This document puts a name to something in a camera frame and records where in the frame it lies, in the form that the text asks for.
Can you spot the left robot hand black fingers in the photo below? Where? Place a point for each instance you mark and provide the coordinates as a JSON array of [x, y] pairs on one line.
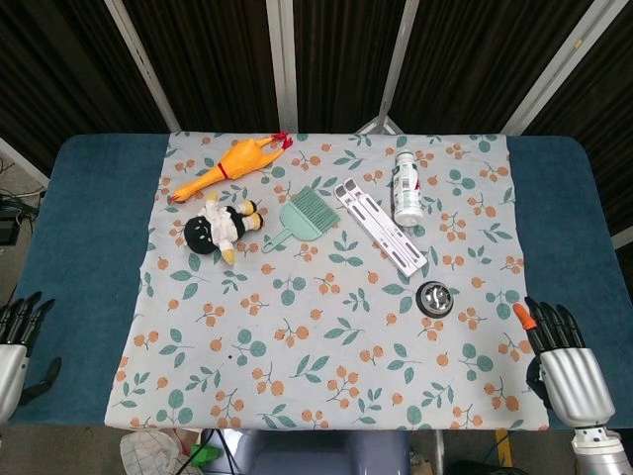
[[12, 376]]

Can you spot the right robot hand orange fingertip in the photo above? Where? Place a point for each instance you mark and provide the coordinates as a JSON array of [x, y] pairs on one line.
[[576, 381]]

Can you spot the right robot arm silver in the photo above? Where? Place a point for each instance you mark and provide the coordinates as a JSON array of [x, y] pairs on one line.
[[601, 455]]

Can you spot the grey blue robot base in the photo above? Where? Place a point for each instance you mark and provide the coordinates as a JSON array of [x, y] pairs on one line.
[[321, 455]]

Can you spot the white mesh bag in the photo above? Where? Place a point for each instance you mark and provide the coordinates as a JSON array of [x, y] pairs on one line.
[[153, 455]]

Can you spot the teal velvet table cover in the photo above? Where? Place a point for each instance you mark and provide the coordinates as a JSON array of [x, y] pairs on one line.
[[89, 222]]

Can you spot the small green plastic object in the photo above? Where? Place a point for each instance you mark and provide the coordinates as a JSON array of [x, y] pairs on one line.
[[205, 455]]

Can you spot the black white penguin plush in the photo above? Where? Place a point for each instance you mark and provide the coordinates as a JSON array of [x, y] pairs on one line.
[[205, 235]]

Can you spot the white folding laptop stand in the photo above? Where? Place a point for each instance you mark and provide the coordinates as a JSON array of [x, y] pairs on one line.
[[381, 230]]

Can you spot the white plastic bottle green label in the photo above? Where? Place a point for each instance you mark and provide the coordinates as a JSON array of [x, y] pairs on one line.
[[408, 193]]

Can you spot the floral orange fruit tablecloth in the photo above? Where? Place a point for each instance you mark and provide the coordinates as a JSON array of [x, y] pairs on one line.
[[316, 346]]

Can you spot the yellow rubber chicken toy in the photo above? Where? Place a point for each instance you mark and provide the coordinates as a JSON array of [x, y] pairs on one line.
[[242, 161]]

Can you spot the mint green mini brush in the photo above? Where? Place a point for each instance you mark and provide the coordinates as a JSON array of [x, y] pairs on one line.
[[314, 203]]

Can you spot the mint green mini dustpan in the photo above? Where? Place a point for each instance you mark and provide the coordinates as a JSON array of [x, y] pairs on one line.
[[297, 226]]

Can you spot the white frame bar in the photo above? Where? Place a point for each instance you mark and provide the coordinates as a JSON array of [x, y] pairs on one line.
[[25, 163], [623, 239]]

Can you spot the white partition frame post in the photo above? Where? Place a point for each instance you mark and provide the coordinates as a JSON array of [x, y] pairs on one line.
[[559, 69], [282, 64], [143, 64], [395, 64]]

